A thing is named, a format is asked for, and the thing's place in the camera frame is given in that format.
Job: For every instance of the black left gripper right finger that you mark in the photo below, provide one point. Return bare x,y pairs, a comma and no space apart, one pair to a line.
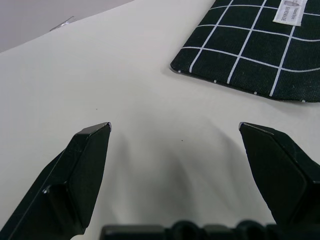
282,170

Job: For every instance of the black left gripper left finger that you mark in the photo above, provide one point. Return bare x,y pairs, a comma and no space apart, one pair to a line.
75,175

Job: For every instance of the dark green checked fabric pouch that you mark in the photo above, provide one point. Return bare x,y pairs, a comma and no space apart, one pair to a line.
250,50

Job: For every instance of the small clear plastic piece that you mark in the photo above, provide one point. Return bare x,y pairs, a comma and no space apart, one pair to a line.
62,23

